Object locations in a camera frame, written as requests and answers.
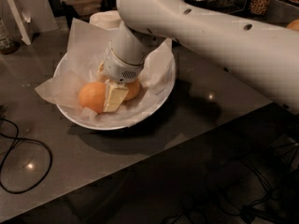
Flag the white board stand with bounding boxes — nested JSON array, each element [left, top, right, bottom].
[[7, 0, 33, 45]]

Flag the white crumpled paper liner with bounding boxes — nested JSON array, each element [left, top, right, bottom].
[[35, 17, 176, 129]]

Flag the black floor cables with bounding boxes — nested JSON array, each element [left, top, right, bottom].
[[160, 140, 299, 224]]

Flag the large white bowl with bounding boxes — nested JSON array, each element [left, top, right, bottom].
[[54, 40, 177, 131]]

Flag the glass bottle at left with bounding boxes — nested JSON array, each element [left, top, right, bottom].
[[0, 18, 18, 55]]

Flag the orange fruit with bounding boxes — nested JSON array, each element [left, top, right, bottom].
[[287, 19, 299, 31], [78, 81, 106, 114], [125, 79, 141, 101]]

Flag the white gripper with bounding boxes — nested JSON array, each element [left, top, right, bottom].
[[96, 48, 144, 113]]

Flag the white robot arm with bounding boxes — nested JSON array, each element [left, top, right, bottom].
[[104, 0, 299, 115]]

